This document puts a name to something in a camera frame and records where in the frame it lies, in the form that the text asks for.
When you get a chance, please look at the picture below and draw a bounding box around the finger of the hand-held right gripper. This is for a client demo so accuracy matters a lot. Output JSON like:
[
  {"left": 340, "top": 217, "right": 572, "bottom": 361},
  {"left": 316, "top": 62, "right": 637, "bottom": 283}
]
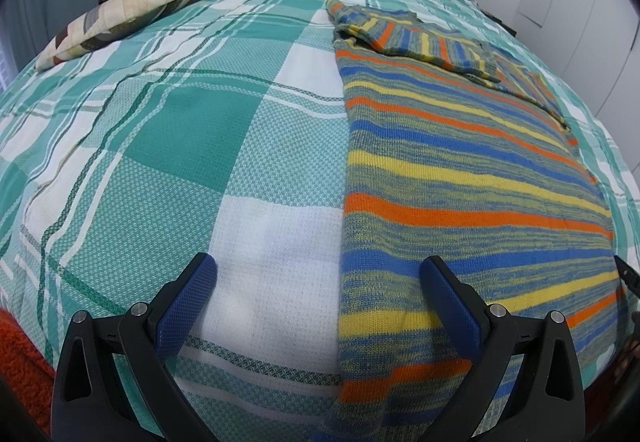
[{"left": 614, "top": 255, "right": 640, "bottom": 296}]

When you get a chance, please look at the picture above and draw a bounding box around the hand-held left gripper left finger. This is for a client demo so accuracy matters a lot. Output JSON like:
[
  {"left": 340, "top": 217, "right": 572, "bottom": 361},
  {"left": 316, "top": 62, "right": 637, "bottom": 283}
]
[{"left": 50, "top": 252, "right": 221, "bottom": 442}]

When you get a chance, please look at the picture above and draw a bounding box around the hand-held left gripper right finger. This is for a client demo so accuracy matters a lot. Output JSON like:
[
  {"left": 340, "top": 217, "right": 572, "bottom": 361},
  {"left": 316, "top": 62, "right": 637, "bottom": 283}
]
[{"left": 417, "top": 256, "right": 587, "bottom": 442}]

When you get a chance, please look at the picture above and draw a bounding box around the striped knit sweater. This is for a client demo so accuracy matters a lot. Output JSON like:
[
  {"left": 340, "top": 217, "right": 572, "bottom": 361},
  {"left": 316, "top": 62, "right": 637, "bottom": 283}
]
[{"left": 312, "top": 0, "right": 632, "bottom": 442}]

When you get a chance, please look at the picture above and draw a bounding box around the green checked bedspread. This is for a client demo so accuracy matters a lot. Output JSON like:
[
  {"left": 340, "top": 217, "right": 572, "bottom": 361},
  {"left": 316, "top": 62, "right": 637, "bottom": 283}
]
[{"left": 0, "top": 0, "right": 640, "bottom": 442}]

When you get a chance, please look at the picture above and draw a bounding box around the dark wooden nightstand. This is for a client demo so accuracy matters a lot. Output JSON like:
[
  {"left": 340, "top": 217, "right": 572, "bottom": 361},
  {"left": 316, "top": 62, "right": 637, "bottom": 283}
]
[{"left": 487, "top": 12, "right": 518, "bottom": 37}]

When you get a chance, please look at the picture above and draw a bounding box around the beige patchwork cushion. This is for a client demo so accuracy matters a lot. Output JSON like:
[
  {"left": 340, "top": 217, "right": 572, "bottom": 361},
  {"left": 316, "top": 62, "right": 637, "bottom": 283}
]
[{"left": 35, "top": 0, "right": 228, "bottom": 72}]

